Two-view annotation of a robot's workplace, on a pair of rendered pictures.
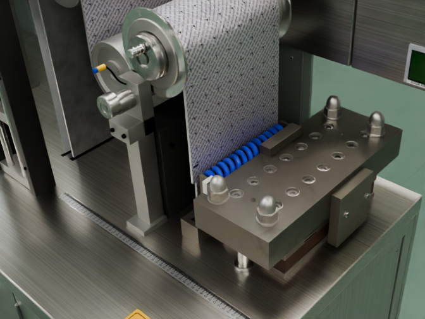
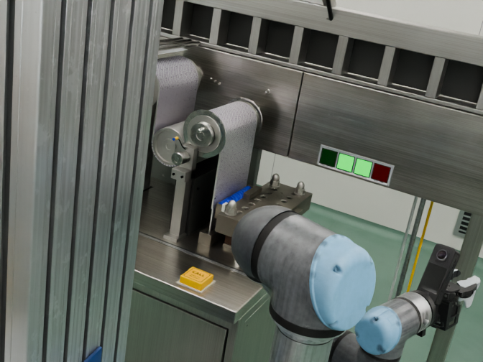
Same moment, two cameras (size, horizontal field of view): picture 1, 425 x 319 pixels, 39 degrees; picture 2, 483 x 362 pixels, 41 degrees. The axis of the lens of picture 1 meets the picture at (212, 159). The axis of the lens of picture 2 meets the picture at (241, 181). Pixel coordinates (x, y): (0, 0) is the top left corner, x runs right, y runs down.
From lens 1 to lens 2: 1.15 m
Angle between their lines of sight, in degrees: 24
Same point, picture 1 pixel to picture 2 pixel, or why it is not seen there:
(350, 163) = (291, 205)
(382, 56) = (306, 151)
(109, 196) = (144, 225)
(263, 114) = (242, 178)
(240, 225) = not seen: hidden behind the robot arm
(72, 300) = (149, 266)
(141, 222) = (172, 235)
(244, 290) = not seen: hidden behind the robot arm
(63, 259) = not seen: hidden behind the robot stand
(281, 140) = (254, 192)
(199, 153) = (218, 191)
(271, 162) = (251, 202)
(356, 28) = (292, 136)
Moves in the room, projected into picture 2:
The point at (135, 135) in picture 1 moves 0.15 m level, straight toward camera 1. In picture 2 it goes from (187, 177) to (207, 197)
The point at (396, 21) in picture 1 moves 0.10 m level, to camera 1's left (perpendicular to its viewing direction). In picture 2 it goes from (314, 133) to (287, 131)
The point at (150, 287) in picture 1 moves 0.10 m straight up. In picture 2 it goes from (191, 262) to (195, 232)
